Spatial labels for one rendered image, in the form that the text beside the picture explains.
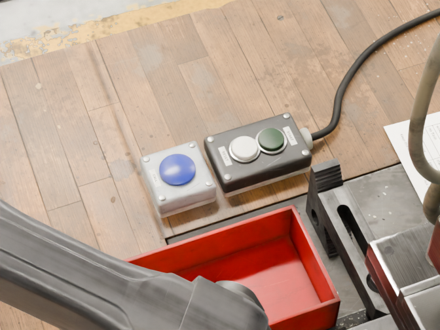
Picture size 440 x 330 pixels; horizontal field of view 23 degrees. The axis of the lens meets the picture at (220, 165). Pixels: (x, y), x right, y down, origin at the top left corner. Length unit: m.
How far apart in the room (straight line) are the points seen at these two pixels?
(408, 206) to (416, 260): 0.32
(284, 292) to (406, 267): 0.27
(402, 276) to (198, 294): 0.23
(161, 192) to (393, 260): 0.36
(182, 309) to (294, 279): 0.44
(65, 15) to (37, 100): 1.31
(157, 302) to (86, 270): 0.05
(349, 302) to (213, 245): 0.15
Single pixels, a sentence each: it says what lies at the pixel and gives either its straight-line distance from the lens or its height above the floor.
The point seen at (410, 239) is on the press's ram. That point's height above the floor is 1.14.
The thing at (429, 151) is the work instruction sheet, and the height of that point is 0.90.
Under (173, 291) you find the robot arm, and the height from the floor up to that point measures 1.28.
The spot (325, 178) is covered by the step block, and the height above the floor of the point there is 0.98.
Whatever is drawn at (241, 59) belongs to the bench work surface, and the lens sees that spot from 1.31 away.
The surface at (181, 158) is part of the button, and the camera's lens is 1.17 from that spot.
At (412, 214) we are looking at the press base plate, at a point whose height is 0.90.
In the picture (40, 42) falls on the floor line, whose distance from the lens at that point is 2.54.
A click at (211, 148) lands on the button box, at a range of 1.19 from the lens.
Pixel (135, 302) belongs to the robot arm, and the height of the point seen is 1.29.
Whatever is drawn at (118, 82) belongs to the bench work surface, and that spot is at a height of 0.90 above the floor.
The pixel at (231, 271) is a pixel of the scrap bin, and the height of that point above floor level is 0.91.
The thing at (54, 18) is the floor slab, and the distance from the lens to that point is 2.58.
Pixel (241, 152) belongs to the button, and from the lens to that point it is 1.18.
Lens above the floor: 1.91
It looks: 56 degrees down
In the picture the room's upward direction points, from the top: straight up
